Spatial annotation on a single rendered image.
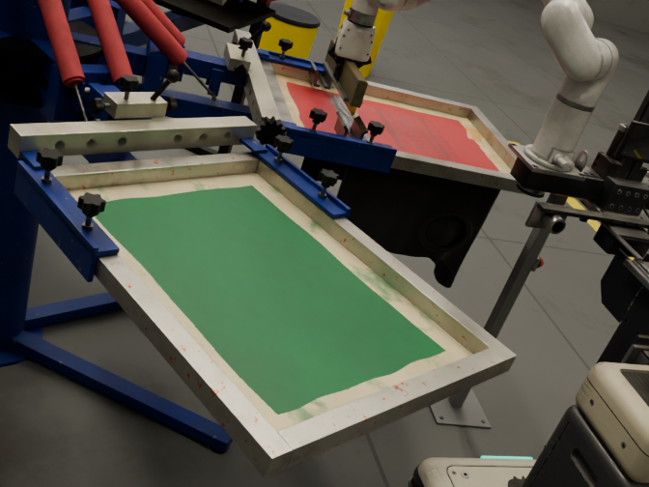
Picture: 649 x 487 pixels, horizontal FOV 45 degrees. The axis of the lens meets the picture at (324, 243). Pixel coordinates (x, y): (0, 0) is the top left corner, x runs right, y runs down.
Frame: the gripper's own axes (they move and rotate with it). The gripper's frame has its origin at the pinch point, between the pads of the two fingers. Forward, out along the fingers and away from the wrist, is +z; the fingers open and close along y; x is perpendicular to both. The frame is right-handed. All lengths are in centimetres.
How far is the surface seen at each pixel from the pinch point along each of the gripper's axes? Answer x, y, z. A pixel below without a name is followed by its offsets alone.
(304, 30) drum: 251, 49, 55
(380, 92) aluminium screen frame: 25.8, 22.0, 11.2
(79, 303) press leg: 16, -60, 103
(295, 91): 14.1, -8.8, 13.0
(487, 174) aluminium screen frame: -28.7, 39.2, 10.3
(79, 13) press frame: 21, -74, 6
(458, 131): 10.0, 45.9, 13.5
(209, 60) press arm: -1.3, -38.4, 4.3
